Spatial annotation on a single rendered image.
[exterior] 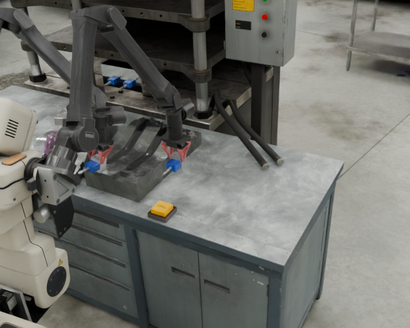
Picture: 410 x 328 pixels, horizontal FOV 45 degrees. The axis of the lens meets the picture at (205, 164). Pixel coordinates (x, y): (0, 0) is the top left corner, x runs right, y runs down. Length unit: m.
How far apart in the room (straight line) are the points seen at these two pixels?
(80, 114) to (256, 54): 1.15
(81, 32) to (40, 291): 0.83
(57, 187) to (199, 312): 0.96
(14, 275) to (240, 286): 0.79
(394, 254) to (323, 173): 1.03
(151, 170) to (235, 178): 0.35
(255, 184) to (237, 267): 0.36
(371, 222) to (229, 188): 1.40
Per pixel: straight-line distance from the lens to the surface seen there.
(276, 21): 2.31
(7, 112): 1.45
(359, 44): 5.26
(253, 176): 2.04
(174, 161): 1.88
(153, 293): 2.23
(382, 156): 3.84
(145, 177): 1.92
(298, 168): 2.10
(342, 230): 3.07
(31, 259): 1.66
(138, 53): 1.66
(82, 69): 1.49
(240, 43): 2.41
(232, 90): 2.84
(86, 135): 1.46
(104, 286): 2.44
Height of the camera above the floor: 1.94
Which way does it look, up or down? 32 degrees down
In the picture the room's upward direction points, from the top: 3 degrees counter-clockwise
